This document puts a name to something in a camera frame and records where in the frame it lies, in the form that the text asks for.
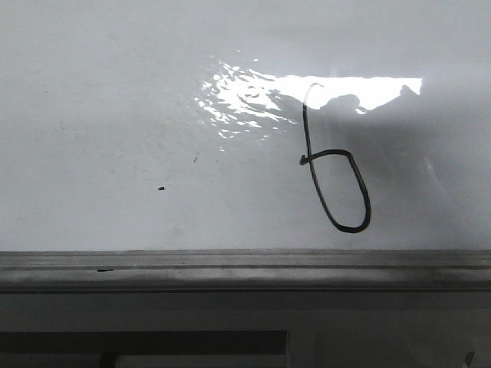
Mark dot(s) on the white whiteboard with aluminium frame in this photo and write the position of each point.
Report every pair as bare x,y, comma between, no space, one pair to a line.
245,144

